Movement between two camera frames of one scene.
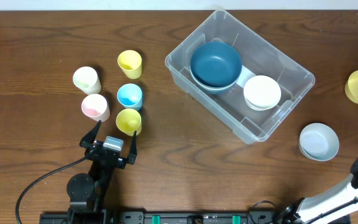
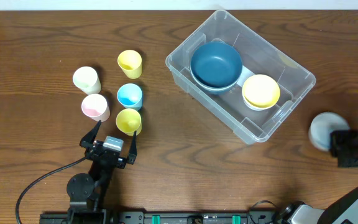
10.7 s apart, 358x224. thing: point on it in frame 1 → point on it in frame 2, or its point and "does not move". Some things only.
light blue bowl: x=319 y=142 → x=321 y=126
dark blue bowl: x=215 y=64 does not move
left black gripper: x=105 y=154 does not move
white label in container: x=245 y=74 does not move
